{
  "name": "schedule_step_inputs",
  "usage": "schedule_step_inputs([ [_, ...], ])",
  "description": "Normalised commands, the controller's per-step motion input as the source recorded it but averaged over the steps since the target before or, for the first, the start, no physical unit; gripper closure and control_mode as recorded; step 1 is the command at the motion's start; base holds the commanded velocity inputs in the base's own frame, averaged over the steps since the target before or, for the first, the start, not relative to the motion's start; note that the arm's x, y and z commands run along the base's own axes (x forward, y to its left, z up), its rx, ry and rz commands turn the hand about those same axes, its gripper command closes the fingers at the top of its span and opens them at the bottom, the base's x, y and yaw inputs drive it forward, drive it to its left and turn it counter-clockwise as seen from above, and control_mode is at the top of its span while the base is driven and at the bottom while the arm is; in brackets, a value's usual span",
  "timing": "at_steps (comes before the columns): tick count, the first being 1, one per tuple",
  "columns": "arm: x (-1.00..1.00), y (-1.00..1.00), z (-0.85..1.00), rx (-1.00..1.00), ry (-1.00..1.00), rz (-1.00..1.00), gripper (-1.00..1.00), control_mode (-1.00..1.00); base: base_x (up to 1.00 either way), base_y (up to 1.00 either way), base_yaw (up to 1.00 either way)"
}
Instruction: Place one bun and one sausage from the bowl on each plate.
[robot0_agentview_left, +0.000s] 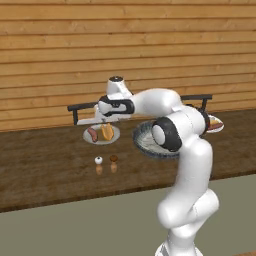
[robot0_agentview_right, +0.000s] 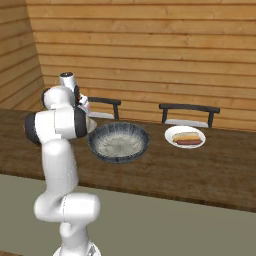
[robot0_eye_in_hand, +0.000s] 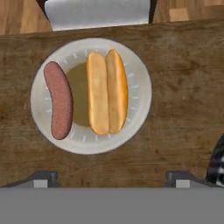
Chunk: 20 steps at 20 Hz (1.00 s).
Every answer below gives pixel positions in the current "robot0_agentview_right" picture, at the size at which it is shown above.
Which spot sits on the tan hot dog bun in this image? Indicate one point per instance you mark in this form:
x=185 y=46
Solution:
x=186 y=136

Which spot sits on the black chair with white seat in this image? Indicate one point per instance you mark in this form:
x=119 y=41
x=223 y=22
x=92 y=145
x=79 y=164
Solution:
x=188 y=107
x=106 y=101

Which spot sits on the reddish brown sausage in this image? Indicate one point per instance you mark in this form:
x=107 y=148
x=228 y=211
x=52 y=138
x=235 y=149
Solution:
x=190 y=142

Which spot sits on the dark grey ribbed bowl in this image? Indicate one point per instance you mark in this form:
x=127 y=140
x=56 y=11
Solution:
x=118 y=143

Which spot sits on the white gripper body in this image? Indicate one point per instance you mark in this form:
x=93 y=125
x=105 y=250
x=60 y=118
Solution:
x=84 y=102

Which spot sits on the white plate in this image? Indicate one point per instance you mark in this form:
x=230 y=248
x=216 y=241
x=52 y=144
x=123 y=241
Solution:
x=170 y=135

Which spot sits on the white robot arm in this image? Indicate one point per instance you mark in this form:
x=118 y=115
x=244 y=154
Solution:
x=60 y=160

